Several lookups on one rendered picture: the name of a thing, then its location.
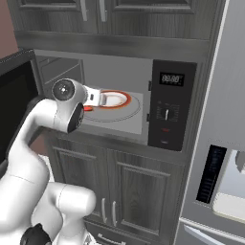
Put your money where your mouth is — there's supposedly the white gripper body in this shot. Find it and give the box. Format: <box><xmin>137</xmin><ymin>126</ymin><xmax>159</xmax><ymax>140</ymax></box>
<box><xmin>99</xmin><ymin>90</ymin><xmax>113</xmax><ymax>108</ymax></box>

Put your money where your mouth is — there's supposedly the round glass microwave turntable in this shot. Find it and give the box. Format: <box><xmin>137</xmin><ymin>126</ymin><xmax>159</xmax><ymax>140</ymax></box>
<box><xmin>81</xmin><ymin>91</ymin><xmax>144</xmax><ymax>124</ymax></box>

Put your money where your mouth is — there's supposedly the black microwave oven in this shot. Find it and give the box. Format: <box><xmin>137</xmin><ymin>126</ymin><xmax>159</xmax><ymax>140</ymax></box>
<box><xmin>33</xmin><ymin>49</ymin><xmax>198</xmax><ymax>153</ymax></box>

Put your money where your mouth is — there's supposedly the black microwave door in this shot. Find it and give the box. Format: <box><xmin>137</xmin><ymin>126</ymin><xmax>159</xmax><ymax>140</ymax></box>
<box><xmin>0</xmin><ymin>48</ymin><xmax>45</xmax><ymax>168</ymax></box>

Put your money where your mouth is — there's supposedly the white plate with orange rim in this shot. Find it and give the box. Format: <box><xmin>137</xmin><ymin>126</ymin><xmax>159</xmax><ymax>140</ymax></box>
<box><xmin>83</xmin><ymin>89</ymin><xmax>132</xmax><ymax>112</ymax></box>

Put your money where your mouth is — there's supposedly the grey wooden cupboard door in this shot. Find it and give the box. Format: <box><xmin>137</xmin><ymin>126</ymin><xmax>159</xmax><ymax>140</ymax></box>
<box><xmin>97</xmin><ymin>0</ymin><xmax>222</xmax><ymax>42</ymax></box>
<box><xmin>106</xmin><ymin>148</ymin><xmax>187</xmax><ymax>237</ymax></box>
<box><xmin>50</xmin><ymin>145</ymin><xmax>110</xmax><ymax>225</ymax></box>
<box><xmin>6</xmin><ymin>0</ymin><xmax>99</xmax><ymax>35</ymax></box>

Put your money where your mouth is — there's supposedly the grey fridge with dispenser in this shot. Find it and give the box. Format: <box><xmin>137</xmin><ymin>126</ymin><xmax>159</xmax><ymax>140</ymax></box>
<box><xmin>172</xmin><ymin>0</ymin><xmax>245</xmax><ymax>245</ymax></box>

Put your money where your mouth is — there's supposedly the grey wooden drawer front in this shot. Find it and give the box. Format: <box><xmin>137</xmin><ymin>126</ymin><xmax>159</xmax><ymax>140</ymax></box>
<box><xmin>83</xmin><ymin>221</ymin><xmax>176</xmax><ymax>245</ymax></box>

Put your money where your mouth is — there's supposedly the silver cupboard door handle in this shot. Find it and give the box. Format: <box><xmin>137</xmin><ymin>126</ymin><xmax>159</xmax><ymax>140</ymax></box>
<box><xmin>99</xmin><ymin>0</ymin><xmax>108</xmax><ymax>23</ymax></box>
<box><xmin>78</xmin><ymin>0</ymin><xmax>89</xmax><ymax>22</ymax></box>
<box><xmin>100</xmin><ymin>197</ymin><xmax>108</xmax><ymax>225</ymax></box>
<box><xmin>111</xmin><ymin>200</ymin><xmax>119</xmax><ymax>228</ymax></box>

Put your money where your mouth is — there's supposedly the silver drawer handle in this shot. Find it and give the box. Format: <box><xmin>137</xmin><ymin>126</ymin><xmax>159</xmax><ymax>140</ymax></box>
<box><xmin>96</xmin><ymin>233</ymin><xmax>128</xmax><ymax>245</ymax></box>

